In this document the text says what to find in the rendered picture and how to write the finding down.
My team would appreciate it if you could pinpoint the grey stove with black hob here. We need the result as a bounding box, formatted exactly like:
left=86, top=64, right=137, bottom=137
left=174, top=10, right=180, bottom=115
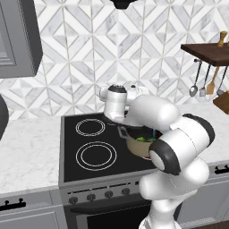
left=58, top=112, right=168, bottom=229

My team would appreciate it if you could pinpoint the grey cupboard door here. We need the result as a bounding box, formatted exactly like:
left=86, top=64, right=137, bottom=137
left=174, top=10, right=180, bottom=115
left=0, top=205, right=68, bottom=229
left=177, top=178, right=229, bottom=229

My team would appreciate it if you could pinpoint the hanging wooden spatula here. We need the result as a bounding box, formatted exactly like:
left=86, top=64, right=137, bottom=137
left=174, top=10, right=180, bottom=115
left=206, top=65, right=221, bottom=96

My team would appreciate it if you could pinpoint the hanging metal ladle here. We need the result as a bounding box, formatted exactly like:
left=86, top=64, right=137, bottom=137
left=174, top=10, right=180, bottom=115
left=189, top=58, right=203, bottom=98

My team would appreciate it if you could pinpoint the grey wall cupboard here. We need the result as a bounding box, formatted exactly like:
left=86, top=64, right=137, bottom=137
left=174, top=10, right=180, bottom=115
left=0, top=0, right=44, bottom=80

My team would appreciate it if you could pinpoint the hanging metal turner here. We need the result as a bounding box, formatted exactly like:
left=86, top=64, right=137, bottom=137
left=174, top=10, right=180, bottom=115
left=216, top=65, right=229, bottom=97

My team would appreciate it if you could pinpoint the black range hood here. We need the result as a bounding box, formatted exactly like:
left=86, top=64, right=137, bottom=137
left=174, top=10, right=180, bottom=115
left=109, top=0, right=139, bottom=10

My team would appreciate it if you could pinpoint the oven door with dark window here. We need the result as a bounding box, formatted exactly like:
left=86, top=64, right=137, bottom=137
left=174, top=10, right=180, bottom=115
left=64, top=199, right=156, bottom=229

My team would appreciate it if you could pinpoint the green broccoli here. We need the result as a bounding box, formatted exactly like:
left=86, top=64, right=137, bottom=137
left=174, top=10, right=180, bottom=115
left=135, top=135, right=157, bottom=143

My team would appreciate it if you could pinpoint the wooden pepper mill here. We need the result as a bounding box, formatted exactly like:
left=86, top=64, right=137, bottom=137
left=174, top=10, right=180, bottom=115
left=216, top=30, right=228, bottom=48

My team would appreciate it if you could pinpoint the grey drawer front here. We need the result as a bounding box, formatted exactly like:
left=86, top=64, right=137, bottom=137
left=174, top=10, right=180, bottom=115
left=205, top=162, right=229, bottom=183
left=0, top=190, right=55, bottom=213

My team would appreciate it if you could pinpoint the dark rounded object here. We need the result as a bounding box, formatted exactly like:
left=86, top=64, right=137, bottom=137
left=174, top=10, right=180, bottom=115
left=0, top=94, right=10, bottom=141

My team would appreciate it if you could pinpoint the dark wooden wall shelf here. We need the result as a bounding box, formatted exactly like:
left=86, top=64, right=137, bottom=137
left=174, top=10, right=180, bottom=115
left=180, top=42, right=229, bottom=67

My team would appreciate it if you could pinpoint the black oven door handle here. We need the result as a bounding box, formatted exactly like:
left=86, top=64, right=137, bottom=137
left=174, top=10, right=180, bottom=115
left=69, top=199, right=152, bottom=215

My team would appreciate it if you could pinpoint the beige cooking pot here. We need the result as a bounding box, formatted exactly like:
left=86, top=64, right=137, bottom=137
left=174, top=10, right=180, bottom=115
left=116, top=124, right=165, bottom=159

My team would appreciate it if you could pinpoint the hanging metal slotted spatula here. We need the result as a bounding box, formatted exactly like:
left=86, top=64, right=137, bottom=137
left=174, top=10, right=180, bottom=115
left=199, top=64, right=212, bottom=98

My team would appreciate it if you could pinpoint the hanging wooden cutting board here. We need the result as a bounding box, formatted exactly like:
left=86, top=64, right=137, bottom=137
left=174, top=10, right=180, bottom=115
left=212, top=90, right=229, bottom=115

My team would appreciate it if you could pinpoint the black drawer handle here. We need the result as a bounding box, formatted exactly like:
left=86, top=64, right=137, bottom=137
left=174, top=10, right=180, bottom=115
left=0, top=198, right=27, bottom=212
left=214, top=164, right=229, bottom=175

